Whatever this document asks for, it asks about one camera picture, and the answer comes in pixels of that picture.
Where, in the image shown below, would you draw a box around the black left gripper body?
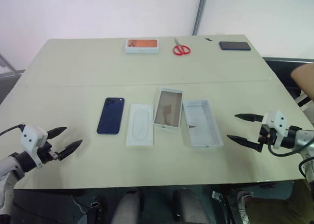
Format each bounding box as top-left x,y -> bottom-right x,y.
36,140 -> 61,165

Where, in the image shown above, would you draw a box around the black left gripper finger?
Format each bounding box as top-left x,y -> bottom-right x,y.
58,140 -> 83,161
47,127 -> 68,140

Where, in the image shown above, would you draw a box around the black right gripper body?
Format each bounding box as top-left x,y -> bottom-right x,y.
257,124 -> 277,146

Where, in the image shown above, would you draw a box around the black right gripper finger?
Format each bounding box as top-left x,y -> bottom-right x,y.
226,134 -> 264,153
234,113 -> 264,123

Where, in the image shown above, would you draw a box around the white phone box lid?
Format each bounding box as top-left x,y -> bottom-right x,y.
182,99 -> 224,150

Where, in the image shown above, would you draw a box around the dark blue smartphone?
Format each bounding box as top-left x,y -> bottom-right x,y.
96,97 -> 126,136

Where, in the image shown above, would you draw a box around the white moulded insert tray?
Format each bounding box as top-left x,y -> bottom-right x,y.
126,103 -> 155,147

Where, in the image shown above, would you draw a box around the white phone box base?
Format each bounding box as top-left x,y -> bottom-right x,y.
153,87 -> 184,131

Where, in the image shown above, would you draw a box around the orange printed phone box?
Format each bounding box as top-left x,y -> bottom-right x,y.
125,38 -> 160,55

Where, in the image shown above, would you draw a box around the dark side table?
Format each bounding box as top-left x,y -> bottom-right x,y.
262,56 -> 314,97

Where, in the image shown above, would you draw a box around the person's white sneaker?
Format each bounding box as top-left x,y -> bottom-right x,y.
236,190 -> 254,220

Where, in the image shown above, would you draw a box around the person's brown trouser leg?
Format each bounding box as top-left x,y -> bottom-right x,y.
245,179 -> 314,224

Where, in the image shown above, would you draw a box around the black smartphone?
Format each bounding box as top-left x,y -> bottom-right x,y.
218,41 -> 252,52

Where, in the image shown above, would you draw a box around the grey rounded knee shape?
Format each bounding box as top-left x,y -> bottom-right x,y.
111,188 -> 145,224

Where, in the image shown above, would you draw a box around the dark rounded knee shape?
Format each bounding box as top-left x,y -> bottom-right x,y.
171,188 -> 209,224

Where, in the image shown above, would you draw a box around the grey metal pole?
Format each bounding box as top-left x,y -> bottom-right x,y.
191,0 -> 209,36

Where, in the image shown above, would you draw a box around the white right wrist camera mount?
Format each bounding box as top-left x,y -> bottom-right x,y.
262,110 -> 288,150

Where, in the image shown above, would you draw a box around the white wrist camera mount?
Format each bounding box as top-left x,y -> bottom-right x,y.
262,110 -> 288,150
20,125 -> 49,169

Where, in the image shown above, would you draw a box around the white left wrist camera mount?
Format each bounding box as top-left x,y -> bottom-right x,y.
20,125 -> 49,169

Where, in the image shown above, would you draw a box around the white chair frame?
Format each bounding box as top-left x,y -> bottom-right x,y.
293,89 -> 314,112

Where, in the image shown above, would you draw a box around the grey metal frame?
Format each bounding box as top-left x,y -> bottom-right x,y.
0,54 -> 19,75

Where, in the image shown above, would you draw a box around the red handled scissors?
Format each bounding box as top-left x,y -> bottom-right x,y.
173,37 -> 191,56

